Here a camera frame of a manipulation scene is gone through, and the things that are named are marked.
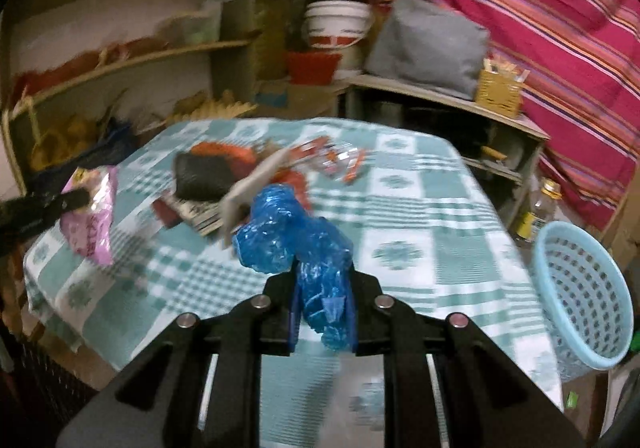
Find orange flat wrapper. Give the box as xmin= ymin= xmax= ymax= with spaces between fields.
xmin=190 ymin=141 xmax=258 ymax=180

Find pink snack bag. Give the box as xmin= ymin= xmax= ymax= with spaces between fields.
xmin=60 ymin=165 xmax=118 ymax=266

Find white paper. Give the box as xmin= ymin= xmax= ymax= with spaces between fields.
xmin=219 ymin=148 xmax=291 ymax=249

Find oil bottle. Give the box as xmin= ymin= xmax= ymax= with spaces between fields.
xmin=513 ymin=178 xmax=562 ymax=246

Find brown crumpled paper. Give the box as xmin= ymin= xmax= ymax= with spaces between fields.
xmin=252 ymin=139 xmax=282 ymax=162

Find pink striped curtain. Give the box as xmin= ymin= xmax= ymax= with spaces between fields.
xmin=378 ymin=0 xmax=639 ymax=229

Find orange clear candy wrappers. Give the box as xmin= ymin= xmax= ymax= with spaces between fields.
xmin=290 ymin=136 xmax=367 ymax=185

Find black round container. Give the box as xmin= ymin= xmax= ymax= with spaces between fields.
xmin=174 ymin=153 xmax=235 ymax=202

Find grey pillow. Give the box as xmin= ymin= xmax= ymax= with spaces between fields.
xmin=364 ymin=0 xmax=490 ymax=100

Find blue plastic bag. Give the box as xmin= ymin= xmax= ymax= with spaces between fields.
xmin=232 ymin=185 xmax=355 ymax=350

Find light blue plastic basket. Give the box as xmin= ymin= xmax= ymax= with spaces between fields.
xmin=530 ymin=221 xmax=634 ymax=382

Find red plastic basin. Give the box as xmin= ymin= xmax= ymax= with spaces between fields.
xmin=286 ymin=51 xmax=342 ymax=86

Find red snack wrapper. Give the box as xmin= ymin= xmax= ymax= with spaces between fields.
xmin=271 ymin=168 xmax=311 ymax=212

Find white plastic bucket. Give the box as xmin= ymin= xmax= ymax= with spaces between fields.
xmin=302 ymin=0 xmax=374 ymax=80

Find yellow utensil holder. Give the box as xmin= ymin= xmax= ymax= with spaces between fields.
xmin=474 ymin=58 xmax=530 ymax=119

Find yellow egg tray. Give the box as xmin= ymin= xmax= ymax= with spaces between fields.
xmin=165 ymin=89 xmax=257 ymax=126

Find cardboard box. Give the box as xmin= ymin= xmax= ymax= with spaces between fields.
xmin=250 ymin=79 xmax=348 ymax=119

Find grey low cabinet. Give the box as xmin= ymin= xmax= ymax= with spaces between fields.
xmin=337 ymin=75 xmax=549 ymax=227

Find black white patterned box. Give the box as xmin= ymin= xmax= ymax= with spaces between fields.
xmin=151 ymin=190 xmax=222 ymax=238

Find dark blue crate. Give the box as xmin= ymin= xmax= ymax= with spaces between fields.
xmin=24 ymin=119 xmax=137 ymax=194

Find wooden wall shelf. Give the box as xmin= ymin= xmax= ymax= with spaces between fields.
xmin=1 ymin=0 xmax=257 ymax=192

